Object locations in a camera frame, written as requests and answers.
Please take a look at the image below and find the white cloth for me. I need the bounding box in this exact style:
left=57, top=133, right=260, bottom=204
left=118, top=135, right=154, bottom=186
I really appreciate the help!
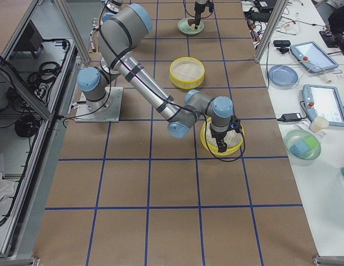
left=0, top=154, right=16, bottom=213

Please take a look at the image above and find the black power adapter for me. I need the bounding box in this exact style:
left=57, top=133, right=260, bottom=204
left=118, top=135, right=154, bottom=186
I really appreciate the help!
left=277, top=112, right=306, bottom=122

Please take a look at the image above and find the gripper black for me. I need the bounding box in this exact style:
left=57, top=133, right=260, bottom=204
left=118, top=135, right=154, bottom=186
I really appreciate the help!
left=211, top=130, right=227, bottom=152
left=194, top=9, right=203, bottom=27

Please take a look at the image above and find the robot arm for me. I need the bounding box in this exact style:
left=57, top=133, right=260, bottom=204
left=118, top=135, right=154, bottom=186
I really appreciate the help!
left=77, top=3, right=243, bottom=156
left=102, top=0, right=214, bottom=29

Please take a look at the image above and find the far teach pendant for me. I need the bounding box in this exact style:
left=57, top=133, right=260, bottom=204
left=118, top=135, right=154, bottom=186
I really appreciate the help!
left=290, top=41, right=338, bottom=73

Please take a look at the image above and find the yellow bamboo steamer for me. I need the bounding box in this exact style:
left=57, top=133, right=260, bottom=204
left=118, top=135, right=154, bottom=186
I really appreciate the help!
left=200, top=118, right=244, bottom=157
left=169, top=57, right=205, bottom=90

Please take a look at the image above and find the blue plate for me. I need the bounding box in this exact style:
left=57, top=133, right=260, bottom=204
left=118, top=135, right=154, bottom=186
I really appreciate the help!
left=269, top=65, right=299, bottom=89

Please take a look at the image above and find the black webcam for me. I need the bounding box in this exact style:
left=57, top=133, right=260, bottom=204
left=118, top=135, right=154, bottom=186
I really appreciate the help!
left=273, top=40, right=291, bottom=54

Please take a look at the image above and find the teach pendant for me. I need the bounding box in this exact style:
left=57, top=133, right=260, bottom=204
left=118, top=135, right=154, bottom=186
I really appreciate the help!
left=302, top=84, right=344, bottom=127
left=290, top=41, right=338, bottom=73

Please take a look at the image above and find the green bowl with sponges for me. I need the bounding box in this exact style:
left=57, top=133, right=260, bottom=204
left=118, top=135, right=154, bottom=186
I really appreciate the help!
left=284, top=129, right=322, bottom=166

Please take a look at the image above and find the aluminium frame post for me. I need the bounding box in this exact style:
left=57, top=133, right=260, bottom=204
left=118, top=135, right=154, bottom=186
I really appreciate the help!
left=254, top=0, right=288, bottom=63

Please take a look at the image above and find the light green plate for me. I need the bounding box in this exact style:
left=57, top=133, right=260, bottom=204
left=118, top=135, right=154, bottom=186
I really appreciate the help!
left=178, top=18, right=204, bottom=35

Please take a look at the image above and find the paper cup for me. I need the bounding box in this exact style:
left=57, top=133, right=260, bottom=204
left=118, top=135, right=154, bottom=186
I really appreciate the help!
left=309, top=116, right=329, bottom=133

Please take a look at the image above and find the near teach pendant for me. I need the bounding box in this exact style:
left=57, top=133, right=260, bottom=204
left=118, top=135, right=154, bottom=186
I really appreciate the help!
left=302, top=84, right=344, bottom=127

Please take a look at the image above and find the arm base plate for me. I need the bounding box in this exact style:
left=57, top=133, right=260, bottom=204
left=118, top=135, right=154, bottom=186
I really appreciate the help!
left=74, top=86, right=123, bottom=122

